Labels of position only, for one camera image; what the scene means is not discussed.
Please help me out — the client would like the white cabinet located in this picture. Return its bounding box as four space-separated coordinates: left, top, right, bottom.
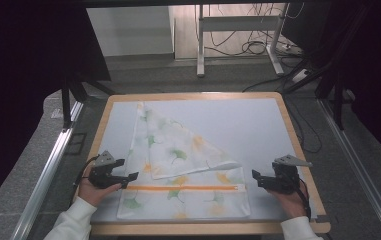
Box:
86 5 176 58

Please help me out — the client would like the left hand-held gripper black cable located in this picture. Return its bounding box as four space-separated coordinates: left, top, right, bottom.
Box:
72 154 101 188

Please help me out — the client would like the white metal desk frame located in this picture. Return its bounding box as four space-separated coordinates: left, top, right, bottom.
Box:
195 3 291 79

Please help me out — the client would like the person's left hand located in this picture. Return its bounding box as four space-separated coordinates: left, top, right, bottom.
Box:
77 166 123 208

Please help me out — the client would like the person's right hand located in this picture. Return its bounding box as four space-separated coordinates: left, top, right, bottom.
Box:
267 181 309 220

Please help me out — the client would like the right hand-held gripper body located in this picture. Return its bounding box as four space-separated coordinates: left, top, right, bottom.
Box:
270 154 314 196

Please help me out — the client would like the white power strip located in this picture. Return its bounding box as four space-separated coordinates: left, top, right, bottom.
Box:
291 68 313 84

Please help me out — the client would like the white leaf-print pillowcase orange zipper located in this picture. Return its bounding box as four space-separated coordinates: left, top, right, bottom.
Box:
116 101 252 221

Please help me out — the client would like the hand-held gripper black cable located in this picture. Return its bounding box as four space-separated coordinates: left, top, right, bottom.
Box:
297 178 313 222
72 154 101 188

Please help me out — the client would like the black metal stand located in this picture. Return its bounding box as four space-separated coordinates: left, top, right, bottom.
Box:
60 72 116 130
282 3 372 132

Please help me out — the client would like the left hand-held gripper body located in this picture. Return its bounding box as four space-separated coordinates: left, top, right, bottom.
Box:
87 150 126 190

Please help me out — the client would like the dark floor hatch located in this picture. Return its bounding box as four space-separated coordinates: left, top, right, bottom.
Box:
64 132 88 156

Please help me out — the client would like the aluminium floor rail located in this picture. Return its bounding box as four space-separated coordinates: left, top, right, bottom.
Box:
315 97 381 240
9 100 86 240

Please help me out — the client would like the dark curtain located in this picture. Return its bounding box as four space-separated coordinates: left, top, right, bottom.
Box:
279 0 381 169
0 0 112 218

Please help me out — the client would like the right hand-held gripper black cable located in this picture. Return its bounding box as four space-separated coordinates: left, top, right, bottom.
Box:
297 178 313 222

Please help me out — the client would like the white table mat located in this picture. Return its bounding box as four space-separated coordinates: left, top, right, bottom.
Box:
91 97 319 224

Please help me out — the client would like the tangle of black floor cables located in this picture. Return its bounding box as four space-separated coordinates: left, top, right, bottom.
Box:
207 3 306 58

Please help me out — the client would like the thin black floor cable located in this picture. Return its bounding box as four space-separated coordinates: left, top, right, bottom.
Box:
286 96 323 155

